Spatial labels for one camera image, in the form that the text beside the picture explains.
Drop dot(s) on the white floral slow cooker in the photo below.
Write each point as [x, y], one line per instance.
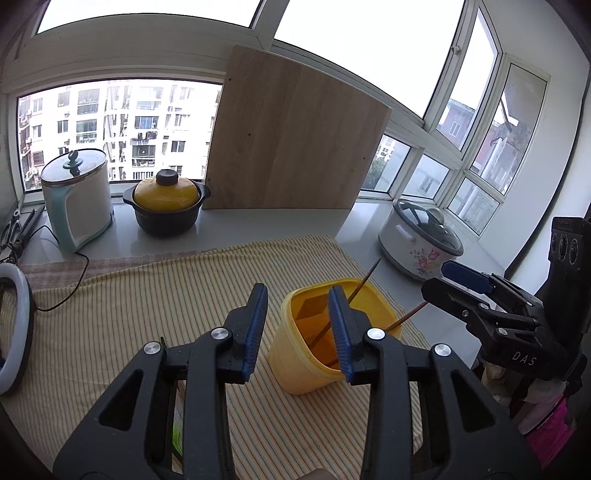
[415, 249]

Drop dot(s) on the brown wooden chopstick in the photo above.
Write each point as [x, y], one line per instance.
[408, 316]
[364, 281]

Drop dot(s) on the yellow plastic container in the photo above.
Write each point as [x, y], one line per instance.
[295, 369]

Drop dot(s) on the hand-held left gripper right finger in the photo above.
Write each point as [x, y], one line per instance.
[339, 332]

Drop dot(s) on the light wooden board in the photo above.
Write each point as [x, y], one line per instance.
[295, 134]

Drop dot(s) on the black scissors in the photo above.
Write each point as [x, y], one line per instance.
[21, 226]

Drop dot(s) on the striped table cloth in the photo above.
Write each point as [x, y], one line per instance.
[138, 304]

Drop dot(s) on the white and teal electric kettle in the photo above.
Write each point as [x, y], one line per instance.
[85, 203]

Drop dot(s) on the pink cloth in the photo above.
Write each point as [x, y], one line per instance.
[551, 427]

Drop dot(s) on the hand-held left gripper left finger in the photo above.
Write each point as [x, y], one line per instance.
[256, 323]

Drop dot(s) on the white window frame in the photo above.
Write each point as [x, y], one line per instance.
[138, 57]

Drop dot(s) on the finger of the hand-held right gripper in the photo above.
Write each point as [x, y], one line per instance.
[466, 276]
[445, 293]

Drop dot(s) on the black pot with yellow lid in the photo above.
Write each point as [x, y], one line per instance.
[166, 203]

